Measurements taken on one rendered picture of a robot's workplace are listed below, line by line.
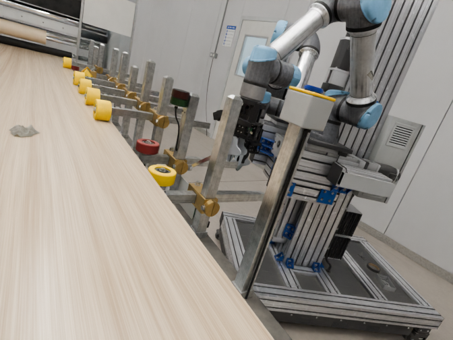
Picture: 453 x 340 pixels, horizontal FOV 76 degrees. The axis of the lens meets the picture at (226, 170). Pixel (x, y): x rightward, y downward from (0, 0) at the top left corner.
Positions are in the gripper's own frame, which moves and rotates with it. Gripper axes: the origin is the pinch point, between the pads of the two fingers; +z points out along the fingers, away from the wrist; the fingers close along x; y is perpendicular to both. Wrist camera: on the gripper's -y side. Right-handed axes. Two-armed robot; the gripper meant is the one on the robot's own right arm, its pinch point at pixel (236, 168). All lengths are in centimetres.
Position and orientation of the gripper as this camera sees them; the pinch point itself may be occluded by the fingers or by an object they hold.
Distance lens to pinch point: 130.6
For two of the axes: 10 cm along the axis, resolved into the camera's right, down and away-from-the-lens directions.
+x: -5.1, -4.1, 7.6
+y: 8.2, 0.4, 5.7
